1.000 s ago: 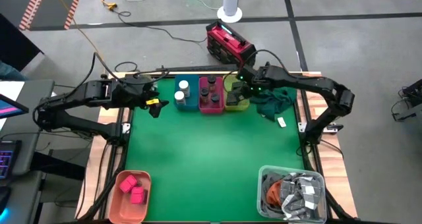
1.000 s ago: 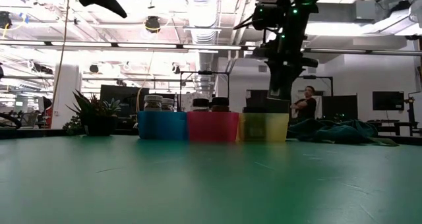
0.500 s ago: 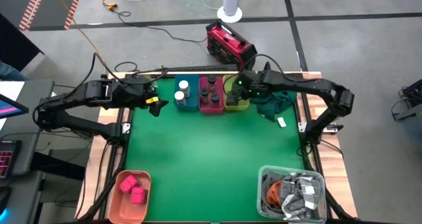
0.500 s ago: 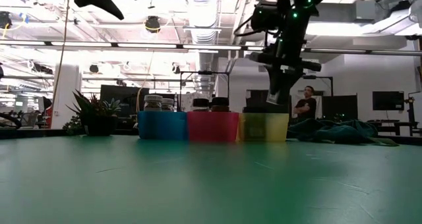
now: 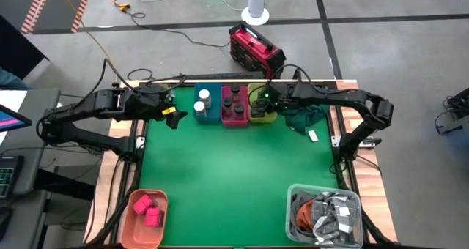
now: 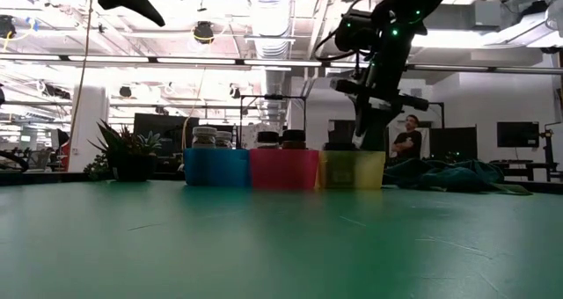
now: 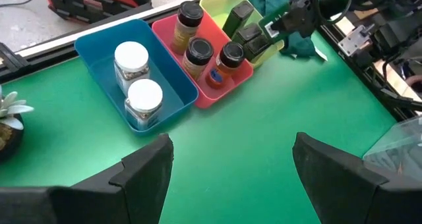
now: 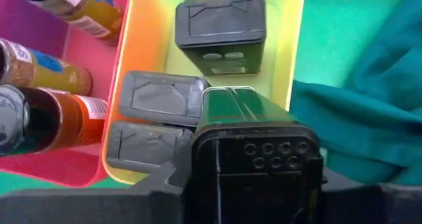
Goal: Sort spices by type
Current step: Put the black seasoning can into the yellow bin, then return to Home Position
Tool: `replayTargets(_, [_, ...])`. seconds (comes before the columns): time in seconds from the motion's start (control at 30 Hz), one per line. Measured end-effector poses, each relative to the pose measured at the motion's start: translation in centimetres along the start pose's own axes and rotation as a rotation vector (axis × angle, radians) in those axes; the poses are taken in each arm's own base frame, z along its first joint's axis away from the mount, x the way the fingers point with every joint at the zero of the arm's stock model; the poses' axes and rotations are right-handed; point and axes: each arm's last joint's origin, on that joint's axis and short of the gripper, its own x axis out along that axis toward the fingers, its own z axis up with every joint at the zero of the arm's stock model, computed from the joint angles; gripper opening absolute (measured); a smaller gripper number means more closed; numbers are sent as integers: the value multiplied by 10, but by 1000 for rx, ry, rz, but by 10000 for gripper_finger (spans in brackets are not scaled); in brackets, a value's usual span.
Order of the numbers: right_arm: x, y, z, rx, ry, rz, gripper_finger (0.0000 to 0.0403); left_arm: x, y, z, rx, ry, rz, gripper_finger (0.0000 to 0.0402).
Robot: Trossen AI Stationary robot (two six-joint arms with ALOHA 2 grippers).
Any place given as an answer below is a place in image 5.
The black mat with orange stripes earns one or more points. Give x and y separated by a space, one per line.
62 7

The white lid spice jar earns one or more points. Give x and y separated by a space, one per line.
199 107
204 95

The blue plastic bin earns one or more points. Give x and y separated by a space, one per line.
214 106

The green table mat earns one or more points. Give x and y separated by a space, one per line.
227 205

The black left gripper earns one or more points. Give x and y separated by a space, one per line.
164 104

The backlit keyboard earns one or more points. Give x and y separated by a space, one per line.
9 175

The grey desk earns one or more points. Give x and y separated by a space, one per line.
36 106

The magenta plastic bin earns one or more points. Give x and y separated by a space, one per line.
234 121

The long black bar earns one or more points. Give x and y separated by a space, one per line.
227 75

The white arm base bracket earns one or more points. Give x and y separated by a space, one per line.
336 141
140 142

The black desk support beam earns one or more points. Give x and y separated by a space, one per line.
66 185

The computer monitor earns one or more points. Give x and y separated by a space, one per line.
11 121

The orange cloth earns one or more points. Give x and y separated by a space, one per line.
303 218

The yellow plastic bin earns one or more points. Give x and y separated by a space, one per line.
270 118

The person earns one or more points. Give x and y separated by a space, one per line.
9 81

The pink spice box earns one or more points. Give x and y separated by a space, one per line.
142 204
153 217

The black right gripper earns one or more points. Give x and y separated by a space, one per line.
275 99

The black partition board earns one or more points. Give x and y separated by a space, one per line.
14 51

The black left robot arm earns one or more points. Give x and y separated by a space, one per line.
110 102

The salmon orange plastic bin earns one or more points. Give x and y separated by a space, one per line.
141 234

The small white tag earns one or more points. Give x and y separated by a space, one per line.
313 135

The white paper sheet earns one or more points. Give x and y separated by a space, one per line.
12 99

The white tower fan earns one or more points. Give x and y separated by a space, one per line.
256 0

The red portable power box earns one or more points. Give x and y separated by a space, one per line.
253 47

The black table clamp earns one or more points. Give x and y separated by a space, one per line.
297 75

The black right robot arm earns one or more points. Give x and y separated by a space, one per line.
329 95

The yellow tape tag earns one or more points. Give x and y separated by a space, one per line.
168 111

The dark green cloth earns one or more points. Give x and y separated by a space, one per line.
308 115

